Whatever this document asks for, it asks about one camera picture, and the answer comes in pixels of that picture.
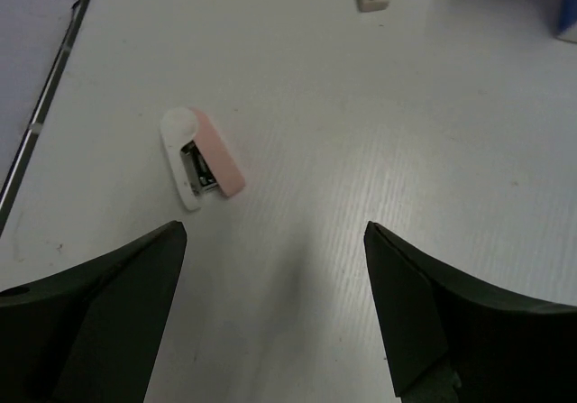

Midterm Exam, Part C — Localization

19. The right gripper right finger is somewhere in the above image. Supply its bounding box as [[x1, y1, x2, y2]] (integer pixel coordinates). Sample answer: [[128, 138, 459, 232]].
[[364, 223, 576, 402]]

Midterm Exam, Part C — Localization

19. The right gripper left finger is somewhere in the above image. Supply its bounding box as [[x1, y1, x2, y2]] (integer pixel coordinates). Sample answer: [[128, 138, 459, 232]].
[[1, 221, 187, 402]]

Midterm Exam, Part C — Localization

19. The pink white mini stapler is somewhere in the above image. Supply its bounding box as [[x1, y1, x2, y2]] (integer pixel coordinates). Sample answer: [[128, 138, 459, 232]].
[[160, 107, 245, 211]]

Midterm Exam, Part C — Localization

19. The white drawer cabinet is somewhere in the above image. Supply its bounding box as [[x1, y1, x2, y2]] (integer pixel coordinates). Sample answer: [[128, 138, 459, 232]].
[[556, 0, 577, 43]]

